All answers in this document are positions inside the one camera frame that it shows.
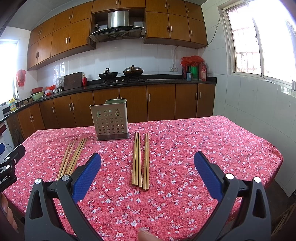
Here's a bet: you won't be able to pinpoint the green container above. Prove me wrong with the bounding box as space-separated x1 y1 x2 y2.
191 66 199 80

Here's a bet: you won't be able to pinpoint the red plastic bag on bottles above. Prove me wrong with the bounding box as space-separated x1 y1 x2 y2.
181 55 204 67

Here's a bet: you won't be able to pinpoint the red white plastic bag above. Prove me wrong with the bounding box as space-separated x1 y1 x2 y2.
45 84 58 96

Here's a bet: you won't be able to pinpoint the right window frame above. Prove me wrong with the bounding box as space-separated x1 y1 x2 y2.
221 1 295 86

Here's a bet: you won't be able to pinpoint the yellow detergent bottle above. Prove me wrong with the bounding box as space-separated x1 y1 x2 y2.
9 97 16 111

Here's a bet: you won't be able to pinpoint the steel range hood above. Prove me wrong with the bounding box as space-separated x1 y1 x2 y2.
89 9 146 43

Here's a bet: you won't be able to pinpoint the pink floral tablecloth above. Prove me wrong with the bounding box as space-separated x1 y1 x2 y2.
4 116 283 240

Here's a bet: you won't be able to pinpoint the bamboo chopstick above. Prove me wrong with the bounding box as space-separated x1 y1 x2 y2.
65 138 84 175
143 133 147 190
135 132 139 186
146 133 149 190
60 139 76 178
69 138 87 175
132 132 137 185
137 133 142 188
57 142 71 180

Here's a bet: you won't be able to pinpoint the brown lower kitchen cabinets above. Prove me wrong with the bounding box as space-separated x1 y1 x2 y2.
4 83 216 145

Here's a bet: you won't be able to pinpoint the red bag on wall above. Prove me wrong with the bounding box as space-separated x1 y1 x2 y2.
16 69 26 87

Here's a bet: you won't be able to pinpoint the dark lidded wok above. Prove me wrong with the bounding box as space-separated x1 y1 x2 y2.
123 65 144 80

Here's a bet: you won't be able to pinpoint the perforated grey utensil holder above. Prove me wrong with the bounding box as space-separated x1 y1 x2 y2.
89 99 130 141

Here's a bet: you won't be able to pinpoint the red thermos bottle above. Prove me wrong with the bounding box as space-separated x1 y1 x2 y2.
82 74 87 86

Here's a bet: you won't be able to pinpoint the black countertop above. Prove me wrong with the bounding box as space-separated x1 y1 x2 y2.
0 74 218 121

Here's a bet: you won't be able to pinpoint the wall power socket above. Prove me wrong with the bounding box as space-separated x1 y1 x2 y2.
170 67 178 72

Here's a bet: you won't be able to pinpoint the red oil bottle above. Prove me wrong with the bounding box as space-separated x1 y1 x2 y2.
199 62 207 81

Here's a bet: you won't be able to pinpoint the gas stove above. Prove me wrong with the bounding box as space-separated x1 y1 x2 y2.
95 78 147 87

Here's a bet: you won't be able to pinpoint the person's right hand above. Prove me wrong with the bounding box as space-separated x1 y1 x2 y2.
137 228 162 241

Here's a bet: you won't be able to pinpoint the green basin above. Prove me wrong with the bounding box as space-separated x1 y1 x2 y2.
31 91 44 101

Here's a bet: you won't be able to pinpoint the person's left hand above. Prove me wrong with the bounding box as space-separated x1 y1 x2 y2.
1 193 18 230

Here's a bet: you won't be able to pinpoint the brown upper wall cabinets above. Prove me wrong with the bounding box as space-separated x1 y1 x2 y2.
27 1 208 70

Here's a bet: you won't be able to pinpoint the black wok with handle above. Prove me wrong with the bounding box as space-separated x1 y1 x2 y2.
98 68 118 83

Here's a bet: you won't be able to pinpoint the dark wooden cutting board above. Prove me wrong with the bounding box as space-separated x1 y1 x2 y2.
63 72 82 90

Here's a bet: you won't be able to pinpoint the red bowl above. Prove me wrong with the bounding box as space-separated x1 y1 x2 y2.
32 87 43 94

